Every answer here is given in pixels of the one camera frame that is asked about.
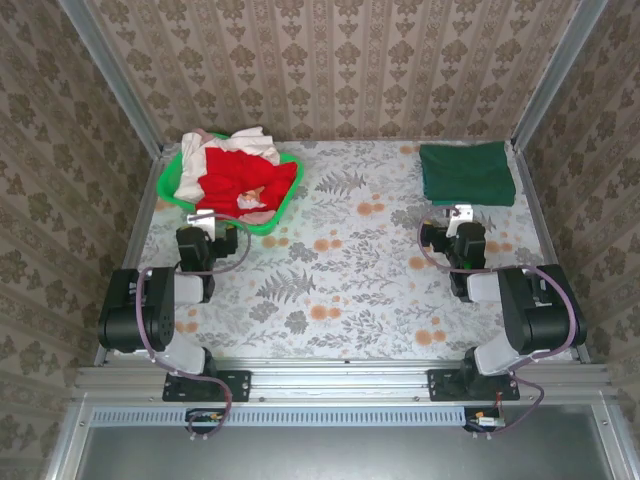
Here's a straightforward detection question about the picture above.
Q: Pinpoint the green plastic basket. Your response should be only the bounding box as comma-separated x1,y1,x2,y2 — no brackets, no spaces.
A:
156,131,306,238

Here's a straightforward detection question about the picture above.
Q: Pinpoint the dark green t-shirt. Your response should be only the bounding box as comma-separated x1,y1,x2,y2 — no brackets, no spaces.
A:
418,140,518,208

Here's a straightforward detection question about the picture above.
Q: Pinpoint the red printed t-shirt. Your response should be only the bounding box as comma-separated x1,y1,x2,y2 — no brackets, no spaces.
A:
193,146,301,222

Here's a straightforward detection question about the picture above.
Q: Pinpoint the mauve pink t-shirt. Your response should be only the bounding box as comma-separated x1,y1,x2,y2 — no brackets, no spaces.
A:
238,209,279,225

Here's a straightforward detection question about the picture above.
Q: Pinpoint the pile of white clothes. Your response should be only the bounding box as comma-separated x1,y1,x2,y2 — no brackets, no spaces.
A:
172,125,283,202

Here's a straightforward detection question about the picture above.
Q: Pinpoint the floral tablecloth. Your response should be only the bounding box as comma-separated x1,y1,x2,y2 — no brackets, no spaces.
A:
137,139,574,362

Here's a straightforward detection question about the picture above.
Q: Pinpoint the grey metal panel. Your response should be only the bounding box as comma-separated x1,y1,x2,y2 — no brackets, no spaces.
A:
49,402,626,480

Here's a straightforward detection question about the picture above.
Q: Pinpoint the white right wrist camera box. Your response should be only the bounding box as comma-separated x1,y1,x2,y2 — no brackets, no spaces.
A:
445,203,476,240

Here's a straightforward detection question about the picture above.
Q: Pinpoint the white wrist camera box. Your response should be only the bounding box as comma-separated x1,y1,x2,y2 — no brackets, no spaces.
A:
445,203,476,240
186,209,217,242

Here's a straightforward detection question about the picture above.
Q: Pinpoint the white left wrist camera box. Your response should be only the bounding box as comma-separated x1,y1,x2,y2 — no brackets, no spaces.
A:
186,209,217,242

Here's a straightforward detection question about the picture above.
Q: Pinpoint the aluminium side rail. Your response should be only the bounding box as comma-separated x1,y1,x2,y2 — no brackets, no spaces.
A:
509,144,593,366
93,149,167,367

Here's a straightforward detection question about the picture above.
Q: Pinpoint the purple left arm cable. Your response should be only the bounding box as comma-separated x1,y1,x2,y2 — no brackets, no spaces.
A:
134,213,253,442

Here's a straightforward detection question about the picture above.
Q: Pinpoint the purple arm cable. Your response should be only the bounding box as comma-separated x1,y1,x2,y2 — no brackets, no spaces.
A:
416,203,577,437
134,213,253,442

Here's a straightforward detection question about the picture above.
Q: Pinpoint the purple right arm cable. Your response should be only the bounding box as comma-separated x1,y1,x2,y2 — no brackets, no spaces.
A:
416,203,577,437

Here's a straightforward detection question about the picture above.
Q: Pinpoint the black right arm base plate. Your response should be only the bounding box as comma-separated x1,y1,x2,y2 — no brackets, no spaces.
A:
427,368,522,403

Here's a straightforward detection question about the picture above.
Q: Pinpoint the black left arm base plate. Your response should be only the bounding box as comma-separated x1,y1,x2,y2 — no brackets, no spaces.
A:
162,369,252,404

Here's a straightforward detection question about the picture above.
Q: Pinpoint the long aluminium frame rail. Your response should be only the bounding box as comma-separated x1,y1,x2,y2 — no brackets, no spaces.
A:
73,356,615,403

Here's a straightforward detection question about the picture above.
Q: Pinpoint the aluminium frame post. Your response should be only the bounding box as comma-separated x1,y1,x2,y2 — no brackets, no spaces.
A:
58,0,167,158
511,0,611,152

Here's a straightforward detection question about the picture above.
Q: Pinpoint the grey slotted cable duct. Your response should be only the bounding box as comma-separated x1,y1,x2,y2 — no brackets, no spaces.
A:
89,405,469,428

